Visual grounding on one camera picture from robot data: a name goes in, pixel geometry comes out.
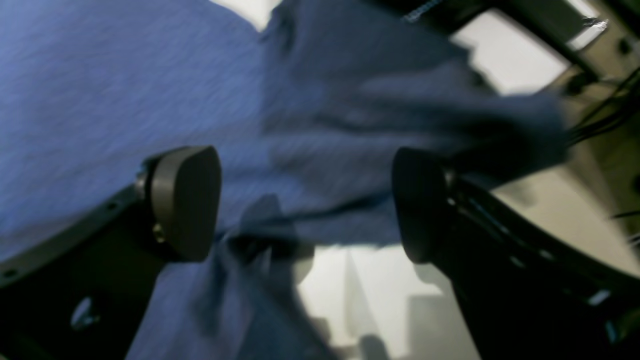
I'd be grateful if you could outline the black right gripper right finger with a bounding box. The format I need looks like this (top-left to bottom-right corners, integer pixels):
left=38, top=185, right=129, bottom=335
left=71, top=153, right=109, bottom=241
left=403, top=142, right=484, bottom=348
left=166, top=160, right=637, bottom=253
left=391, top=148, right=640, bottom=360

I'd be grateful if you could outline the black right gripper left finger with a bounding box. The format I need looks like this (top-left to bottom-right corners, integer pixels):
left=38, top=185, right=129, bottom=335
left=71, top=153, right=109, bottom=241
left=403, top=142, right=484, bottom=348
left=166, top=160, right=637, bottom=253
left=0, top=146, right=222, bottom=360

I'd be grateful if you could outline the dark blue t-shirt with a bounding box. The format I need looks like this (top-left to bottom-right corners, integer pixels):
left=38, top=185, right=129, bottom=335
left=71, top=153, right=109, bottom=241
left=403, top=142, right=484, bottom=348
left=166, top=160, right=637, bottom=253
left=1, top=0, right=567, bottom=360

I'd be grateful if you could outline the grey cardboard box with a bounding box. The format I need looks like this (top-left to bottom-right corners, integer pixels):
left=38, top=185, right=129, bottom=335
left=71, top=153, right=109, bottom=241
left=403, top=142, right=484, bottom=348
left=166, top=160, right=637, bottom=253
left=450, top=0, right=640, bottom=276

